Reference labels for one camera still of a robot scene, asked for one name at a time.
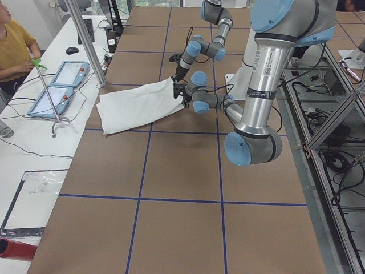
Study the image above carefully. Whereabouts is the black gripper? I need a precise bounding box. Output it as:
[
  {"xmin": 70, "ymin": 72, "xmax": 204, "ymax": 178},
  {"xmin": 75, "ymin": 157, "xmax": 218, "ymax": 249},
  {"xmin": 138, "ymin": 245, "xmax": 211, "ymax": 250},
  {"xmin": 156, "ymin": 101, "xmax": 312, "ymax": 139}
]
[
  {"xmin": 169, "ymin": 53, "xmax": 188, "ymax": 83},
  {"xmin": 173, "ymin": 83, "xmax": 192, "ymax": 108}
]

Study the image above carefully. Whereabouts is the white long-sleeve printed shirt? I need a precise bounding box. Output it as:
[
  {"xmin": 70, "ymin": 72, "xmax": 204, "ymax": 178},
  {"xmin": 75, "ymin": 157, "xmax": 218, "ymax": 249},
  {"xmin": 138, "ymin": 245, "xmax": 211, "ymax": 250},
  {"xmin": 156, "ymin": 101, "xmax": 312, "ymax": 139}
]
[{"xmin": 97, "ymin": 78, "xmax": 184, "ymax": 135}]

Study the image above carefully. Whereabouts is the silver-grey robot arm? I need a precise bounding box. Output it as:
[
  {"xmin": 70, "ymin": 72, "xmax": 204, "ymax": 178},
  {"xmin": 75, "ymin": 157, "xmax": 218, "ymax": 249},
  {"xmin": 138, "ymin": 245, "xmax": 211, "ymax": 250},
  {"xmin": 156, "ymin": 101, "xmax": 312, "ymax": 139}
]
[
  {"xmin": 172, "ymin": 1, "xmax": 337, "ymax": 166},
  {"xmin": 172, "ymin": 0, "xmax": 233, "ymax": 83}
]

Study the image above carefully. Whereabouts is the black keyboard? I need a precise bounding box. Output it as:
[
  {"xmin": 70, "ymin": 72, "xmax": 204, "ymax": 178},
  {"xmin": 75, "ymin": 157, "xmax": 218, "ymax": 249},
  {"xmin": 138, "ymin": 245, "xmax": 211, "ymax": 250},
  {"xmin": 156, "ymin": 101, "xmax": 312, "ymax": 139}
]
[{"xmin": 83, "ymin": 18, "xmax": 95, "ymax": 42}]

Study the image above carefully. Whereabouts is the far blue teach pendant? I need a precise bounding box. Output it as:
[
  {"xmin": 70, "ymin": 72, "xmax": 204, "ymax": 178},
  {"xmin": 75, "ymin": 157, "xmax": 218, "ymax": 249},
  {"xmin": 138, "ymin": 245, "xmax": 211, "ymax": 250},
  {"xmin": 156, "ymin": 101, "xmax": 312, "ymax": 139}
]
[{"xmin": 50, "ymin": 61, "xmax": 90, "ymax": 88}]

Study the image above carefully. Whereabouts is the blue teach pendant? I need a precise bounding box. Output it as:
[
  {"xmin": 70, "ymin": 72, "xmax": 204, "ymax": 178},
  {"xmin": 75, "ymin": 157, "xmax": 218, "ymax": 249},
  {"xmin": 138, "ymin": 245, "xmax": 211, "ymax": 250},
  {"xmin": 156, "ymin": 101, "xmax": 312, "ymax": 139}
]
[
  {"xmin": 50, "ymin": 61, "xmax": 90, "ymax": 88},
  {"xmin": 27, "ymin": 86, "xmax": 75, "ymax": 119}
]

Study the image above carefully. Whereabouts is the black computer mouse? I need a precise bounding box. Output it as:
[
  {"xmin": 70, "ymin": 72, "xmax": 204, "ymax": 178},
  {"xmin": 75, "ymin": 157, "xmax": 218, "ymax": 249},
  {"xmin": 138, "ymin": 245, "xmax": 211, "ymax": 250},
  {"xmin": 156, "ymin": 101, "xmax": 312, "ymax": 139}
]
[{"xmin": 66, "ymin": 47, "xmax": 79, "ymax": 55}]

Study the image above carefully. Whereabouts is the near blue teach pendant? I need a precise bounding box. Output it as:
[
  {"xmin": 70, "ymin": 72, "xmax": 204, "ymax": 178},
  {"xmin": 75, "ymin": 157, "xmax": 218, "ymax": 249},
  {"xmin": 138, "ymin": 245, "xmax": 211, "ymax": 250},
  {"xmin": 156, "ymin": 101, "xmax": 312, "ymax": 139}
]
[{"xmin": 27, "ymin": 86, "xmax": 75, "ymax": 119}]

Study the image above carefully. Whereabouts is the metal reacher grabber stick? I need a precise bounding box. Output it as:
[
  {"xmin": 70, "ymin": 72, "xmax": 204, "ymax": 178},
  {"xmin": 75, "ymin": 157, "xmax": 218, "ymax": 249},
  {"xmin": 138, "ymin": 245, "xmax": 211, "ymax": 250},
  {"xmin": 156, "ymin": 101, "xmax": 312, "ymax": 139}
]
[{"xmin": 31, "ymin": 58, "xmax": 71, "ymax": 138}]

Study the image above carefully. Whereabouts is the person in yellow shirt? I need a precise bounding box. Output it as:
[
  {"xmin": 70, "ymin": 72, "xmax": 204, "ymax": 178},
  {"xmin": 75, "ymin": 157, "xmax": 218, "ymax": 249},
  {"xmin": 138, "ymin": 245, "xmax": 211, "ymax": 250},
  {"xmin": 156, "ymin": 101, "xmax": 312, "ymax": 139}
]
[{"xmin": 1, "ymin": 4, "xmax": 42, "ymax": 99}]

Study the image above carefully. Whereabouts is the clear plastic document sleeve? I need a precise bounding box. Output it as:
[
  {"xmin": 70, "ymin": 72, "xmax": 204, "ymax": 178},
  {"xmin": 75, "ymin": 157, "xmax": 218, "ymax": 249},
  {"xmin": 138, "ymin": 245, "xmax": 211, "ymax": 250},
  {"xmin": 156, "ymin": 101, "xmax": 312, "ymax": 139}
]
[{"xmin": 1, "ymin": 169, "xmax": 68, "ymax": 238}]

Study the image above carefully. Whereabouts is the red cylinder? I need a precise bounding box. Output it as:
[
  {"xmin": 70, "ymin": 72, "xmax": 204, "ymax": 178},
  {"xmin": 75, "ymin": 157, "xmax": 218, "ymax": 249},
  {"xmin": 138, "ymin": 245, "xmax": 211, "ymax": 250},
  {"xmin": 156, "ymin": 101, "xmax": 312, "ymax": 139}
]
[{"xmin": 1, "ymin": 238, "xmax": 38, "ymax": 261}]

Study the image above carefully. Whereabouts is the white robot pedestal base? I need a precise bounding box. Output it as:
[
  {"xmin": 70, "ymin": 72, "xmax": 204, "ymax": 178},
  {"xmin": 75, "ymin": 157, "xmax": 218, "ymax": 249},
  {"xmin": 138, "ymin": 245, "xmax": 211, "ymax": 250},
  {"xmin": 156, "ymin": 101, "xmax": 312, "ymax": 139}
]
[{"xmin": 225, "ymin": 29, "xmax": 257, "ymax": 100}]

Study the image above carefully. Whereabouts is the aluminium frame post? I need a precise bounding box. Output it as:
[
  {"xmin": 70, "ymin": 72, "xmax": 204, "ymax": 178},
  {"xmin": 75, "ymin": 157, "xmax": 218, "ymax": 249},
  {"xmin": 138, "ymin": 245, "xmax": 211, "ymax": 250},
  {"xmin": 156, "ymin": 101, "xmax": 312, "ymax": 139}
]
[{"xmin": 65, "ymin": 0, "xmax": 106, "ymax": 87}]

